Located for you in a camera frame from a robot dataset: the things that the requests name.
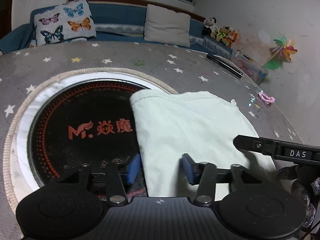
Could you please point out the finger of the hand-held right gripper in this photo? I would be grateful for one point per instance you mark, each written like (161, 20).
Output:
(250, 143)

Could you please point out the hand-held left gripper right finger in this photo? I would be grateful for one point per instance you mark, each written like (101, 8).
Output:
(190, 168)

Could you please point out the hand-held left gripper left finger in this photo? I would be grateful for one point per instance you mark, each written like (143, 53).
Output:
(133, 168)

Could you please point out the light green garment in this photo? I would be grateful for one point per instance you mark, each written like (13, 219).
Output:
(190, 125)

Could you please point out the person's right hand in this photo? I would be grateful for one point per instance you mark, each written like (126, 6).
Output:
(300, 177)

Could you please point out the black round induction cooker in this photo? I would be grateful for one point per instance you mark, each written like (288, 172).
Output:
(75, 130)

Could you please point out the clear plastic box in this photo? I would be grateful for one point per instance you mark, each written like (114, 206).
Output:
(250, 67)

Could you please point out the black remote control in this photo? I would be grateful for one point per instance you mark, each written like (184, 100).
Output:
(225, 65)

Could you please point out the colourful pinwheel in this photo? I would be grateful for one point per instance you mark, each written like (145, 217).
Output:
(283, 48)

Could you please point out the grey star-print tablecloth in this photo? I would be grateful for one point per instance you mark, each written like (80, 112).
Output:
(175, 67)

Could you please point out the orange plush toy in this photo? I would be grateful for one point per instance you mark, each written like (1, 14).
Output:
(233, 38)

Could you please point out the brown bear plush toy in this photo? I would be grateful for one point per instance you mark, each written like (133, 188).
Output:
(222, 35)

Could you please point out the panda plush toy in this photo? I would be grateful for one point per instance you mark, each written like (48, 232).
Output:
(209, 26)

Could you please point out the plain grey pillow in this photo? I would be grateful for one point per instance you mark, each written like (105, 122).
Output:
(167, 26)

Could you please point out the blue sofa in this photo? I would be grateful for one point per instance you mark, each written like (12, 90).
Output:
(117, 15)

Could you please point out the butterfly print pillow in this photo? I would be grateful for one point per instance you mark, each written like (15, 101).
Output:
(65, 22)

